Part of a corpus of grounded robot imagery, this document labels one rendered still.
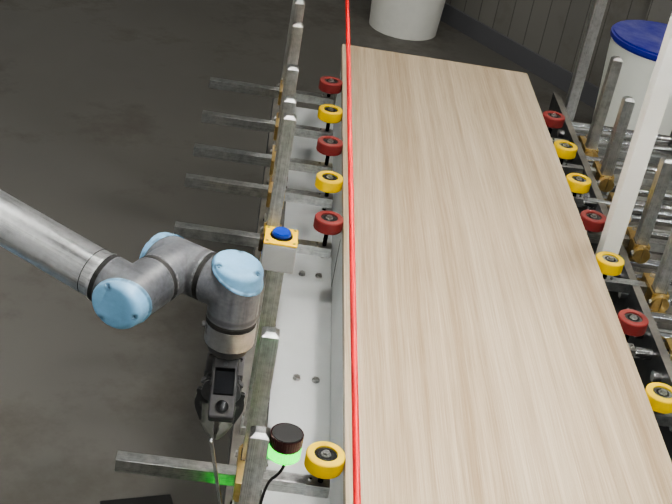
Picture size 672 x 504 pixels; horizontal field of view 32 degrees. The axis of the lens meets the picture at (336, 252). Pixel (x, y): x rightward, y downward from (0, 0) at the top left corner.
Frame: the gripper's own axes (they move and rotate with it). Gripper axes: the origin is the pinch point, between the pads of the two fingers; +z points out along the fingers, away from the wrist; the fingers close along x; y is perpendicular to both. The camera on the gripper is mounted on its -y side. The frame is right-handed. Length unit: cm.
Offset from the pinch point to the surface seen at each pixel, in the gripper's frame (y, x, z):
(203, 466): 12.0, 1.4, 17.9
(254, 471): -10.6, -7.9, -1.9
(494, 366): 52, -62, 11
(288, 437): -10.1, -12.8, -10.1
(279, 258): 38.7, -8.1, -17.1
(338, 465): 9.1, -25.1, 10.8
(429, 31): 533, -96, 98
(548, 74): 493, -166, 99
